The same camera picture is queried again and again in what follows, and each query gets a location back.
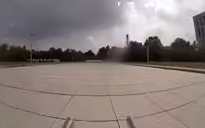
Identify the robot's own part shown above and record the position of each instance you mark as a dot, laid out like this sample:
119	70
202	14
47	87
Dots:
69	122
130	122

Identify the grey paved plaza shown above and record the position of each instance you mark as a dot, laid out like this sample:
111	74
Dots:
100	80

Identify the low white wall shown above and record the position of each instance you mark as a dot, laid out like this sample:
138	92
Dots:
94	61

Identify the row of white vehicles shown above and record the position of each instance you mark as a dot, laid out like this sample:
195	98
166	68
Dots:
45	60

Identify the raised kerb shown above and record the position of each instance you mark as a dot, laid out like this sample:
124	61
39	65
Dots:
180	68

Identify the grey office building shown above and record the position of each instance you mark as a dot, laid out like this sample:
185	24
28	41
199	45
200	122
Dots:
204	25

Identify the tall tower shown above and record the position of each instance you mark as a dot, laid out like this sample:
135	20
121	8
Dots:
127	39

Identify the street lamp pole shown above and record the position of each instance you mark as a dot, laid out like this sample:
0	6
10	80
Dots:
31	50

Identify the row of trees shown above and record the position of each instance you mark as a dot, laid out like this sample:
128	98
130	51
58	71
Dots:
90	53

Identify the grass strip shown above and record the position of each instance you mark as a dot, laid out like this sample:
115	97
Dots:
186	64

